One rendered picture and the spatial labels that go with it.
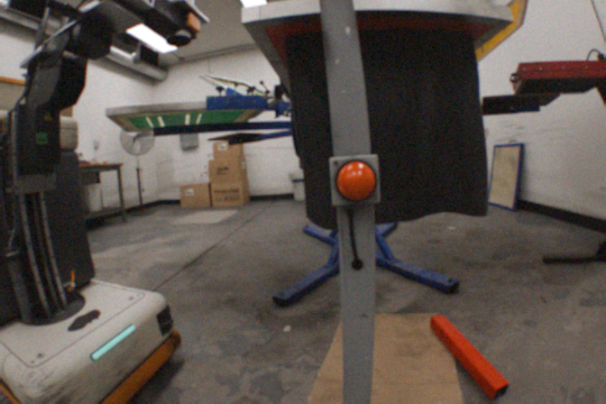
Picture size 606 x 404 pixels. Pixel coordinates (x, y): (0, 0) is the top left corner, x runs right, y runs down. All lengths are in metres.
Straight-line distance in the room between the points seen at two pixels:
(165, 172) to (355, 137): 6.01
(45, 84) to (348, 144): 0.74
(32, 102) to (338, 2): 0.78
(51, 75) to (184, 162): 5.32
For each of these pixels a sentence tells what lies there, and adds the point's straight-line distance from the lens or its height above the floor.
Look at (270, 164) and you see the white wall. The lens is 5.35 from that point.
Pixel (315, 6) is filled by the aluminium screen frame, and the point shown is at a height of 0.97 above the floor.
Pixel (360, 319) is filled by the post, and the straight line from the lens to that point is 0.36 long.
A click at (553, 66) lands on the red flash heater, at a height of 1.08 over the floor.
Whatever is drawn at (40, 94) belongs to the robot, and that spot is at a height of 0.91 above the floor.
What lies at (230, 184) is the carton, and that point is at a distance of 5.07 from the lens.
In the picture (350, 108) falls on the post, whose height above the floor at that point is 0.73.
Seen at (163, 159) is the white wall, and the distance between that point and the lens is 6.26.
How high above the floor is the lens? 0.67
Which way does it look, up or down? 3 degrees down
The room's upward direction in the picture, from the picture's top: 4 degrees counter-clockwise
